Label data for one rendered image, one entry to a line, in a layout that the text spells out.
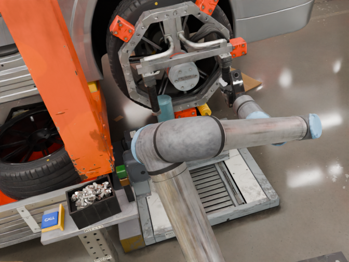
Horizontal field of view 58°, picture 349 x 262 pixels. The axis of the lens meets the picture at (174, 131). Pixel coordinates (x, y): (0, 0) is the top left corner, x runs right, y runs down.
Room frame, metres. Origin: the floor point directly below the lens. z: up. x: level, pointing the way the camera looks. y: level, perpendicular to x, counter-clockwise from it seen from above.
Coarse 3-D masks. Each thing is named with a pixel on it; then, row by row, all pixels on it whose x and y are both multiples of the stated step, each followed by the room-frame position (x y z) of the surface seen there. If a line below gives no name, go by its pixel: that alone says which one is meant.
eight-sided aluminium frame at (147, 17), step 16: (144, 16) 1.39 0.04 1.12; (160, 16) 1.40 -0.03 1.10; (176, 16) 1.40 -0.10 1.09; (208, 16) 1.42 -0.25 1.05; (144, 32) 1.39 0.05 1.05; (224, 32) 1.43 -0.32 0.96; (128, 48) 1.37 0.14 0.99; (128, 64) 1.37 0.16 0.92; (128, 80) 1.37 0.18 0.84; (144, 96) 1.38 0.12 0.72; (192, 96) 1.46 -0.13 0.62; (208, 96) 1.42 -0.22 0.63
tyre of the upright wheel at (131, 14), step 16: (128, 0) 1.59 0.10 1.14; (144, 0) 1.48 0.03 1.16; (160, 0) 1.48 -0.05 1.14; (176, 0) 1.49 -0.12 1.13; (192, 0) 1.50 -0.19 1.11; (112, 16) 1.64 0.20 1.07; (128, 16) 1.46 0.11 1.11; (224, 16) 1.52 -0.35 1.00; (112, 48) 1.45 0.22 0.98; (112, 64) 1.45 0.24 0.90; (128, 96) 1.45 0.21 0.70
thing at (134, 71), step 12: (144, 36) 1.49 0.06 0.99; (192, 36) 1.53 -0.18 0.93; (216, 36) 1.52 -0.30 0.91; (168, 48) 1.54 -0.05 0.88; (132, 60) 1.49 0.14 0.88; (204, 60) 1.65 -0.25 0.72; (132, 72) 1.57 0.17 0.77; (204, 72) 1.53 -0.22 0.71; (156, 84) 1.63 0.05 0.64; (168, 84) 1.64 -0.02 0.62; (204, 84) 1.50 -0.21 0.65; (180, 96) 1.49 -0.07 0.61
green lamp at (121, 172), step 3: (120, 165) 0.97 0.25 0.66; (123, 165) 0.97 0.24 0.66; (117, 168) 0.96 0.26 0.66; (120, 168) 0.95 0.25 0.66; (123, 168) 0.95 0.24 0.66; (117, 171) 0.94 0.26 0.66; (120, 171) 0.94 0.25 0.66; (123, 171) 0.94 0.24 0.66; (126, 171) 0.95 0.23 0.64; (117, 174) 0.93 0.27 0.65; (120, 174) 0.93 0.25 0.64; (123, 174) 0.94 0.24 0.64; (126, 174) 0.94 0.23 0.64; (120, 177) 0.93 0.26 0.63; (123, 177) 0.94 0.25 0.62
